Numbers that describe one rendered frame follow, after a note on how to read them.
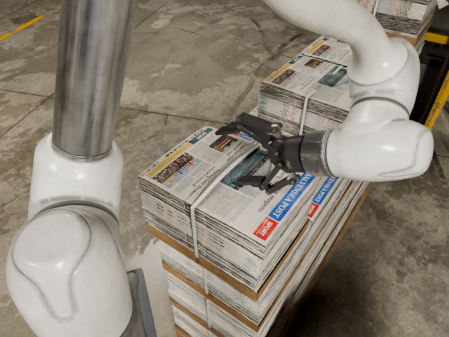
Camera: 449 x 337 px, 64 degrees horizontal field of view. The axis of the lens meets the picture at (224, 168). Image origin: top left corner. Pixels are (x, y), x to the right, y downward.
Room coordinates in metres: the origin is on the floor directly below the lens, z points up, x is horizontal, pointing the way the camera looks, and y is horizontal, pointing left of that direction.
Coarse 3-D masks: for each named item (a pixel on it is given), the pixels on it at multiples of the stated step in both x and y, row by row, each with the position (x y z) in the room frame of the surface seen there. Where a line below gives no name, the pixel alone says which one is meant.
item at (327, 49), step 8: (320, 40) 1.51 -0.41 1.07; (328, 40) 1.51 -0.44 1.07; (336, 40) 1.51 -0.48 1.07; (312, 48) 1.43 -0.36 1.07; (320, 48) 1.43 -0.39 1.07; (328, 48) 1.43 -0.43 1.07; (336, 48) 1.43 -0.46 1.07; (344, 48) 1.43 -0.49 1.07; (312, 56) 1.35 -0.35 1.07; (320, 56) 1.35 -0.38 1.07; (328, 56) 1.35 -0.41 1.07; (336, 56) 1.35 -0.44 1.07; (344, 56) 1.35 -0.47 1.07; (344, 64) 1.28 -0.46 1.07
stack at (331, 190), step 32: (320, 192) 0.84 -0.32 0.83; (352, 192) 1.12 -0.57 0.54; (320, 224) 0.81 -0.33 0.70; (288, 256) 0.59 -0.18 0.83; (320, 256) 0.94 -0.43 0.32; (224, 288) 0.54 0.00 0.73; (288, 288) 0.63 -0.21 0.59; (192, 320) 0.64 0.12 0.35; (224, 320) 0.55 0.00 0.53; (256, 320) 0.48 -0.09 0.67; (288, 320) 0.73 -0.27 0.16
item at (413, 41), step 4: (428, 24) 1.58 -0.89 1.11; (428, 28) 1.65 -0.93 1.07; (424, 32) 1.56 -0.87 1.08; (388, 36) 1.48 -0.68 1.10; (392, 36) 1.47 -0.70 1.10; (396, 36) 1.47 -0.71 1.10; (400, 36) 1.46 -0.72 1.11; (404, 36) 1.45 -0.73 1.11; (420, 36) 1.49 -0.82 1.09; (408, 40) 1.44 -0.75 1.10; (412, 40) 1.43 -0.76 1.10; (416, 40) 1.43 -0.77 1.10; (412, 44) 1.43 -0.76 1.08; (416, 44) 1.47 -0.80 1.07; (368, 184) 1.55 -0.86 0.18; (364, 192) 1.51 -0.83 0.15
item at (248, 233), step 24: (264, 168) 0.69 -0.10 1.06; (240, 192) 0.61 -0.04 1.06; (264, 192) 0.60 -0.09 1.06; (288, 192) 0.61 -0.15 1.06; (312, 192) 0.64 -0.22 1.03; (216, 216) 0.53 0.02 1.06; (240, 216) 0.53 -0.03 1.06; (264, 216) 0.53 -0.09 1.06; (288, 216) 0.53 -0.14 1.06; (216, 240) 0.52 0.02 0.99; (240, 240) 0.49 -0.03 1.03; (264, 240) 0.46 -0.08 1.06; (288, 240) 0.58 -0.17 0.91; (216, 264) 0.52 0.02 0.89; (240, 264) 0.48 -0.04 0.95; (264, 264) 0.47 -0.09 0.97
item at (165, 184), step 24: (192, 144) 0.79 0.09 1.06; (216, 144) 0.79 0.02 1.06; (240, 144) 0.79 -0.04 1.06; (168, 168) 0.69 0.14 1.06; (192, 168) 0.69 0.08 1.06; (216, 168) 0.69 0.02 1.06; (144, 192) 0.66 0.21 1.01; (168, 192) 0.60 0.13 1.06; (192, 192) 0.61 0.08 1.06; (144, 216) 0.66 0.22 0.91; (168, 216) 0.61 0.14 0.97
